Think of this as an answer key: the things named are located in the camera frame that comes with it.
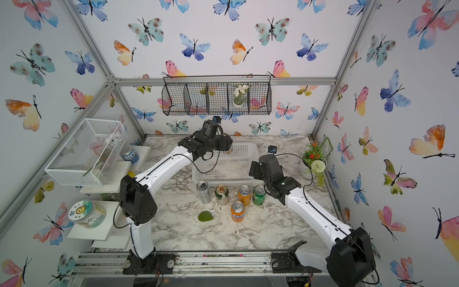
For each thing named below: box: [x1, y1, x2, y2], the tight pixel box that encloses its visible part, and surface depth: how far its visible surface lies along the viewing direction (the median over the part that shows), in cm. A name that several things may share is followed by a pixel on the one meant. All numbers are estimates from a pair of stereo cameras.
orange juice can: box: [237, 184, 252, 207], surface depth 85 cm
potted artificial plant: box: [302, 142, 328, 188], surface depth 91 cm
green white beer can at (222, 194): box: [214, 184, 230, 206], surface depth 86 cm
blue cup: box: [119, 144, 140, 165], surface depth 85 cm
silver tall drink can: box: [196, 180, 211, 205], surface depth 84 cm
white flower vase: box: [232, 84, 249, 108], surface depth 90 cm
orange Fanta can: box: [230, 200, 246, 223], surface depth 80 cm
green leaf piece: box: [197, 210, 214, 222], surface depth 86 cm
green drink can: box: [252, 185, 267, 206], surface depth 86 cm
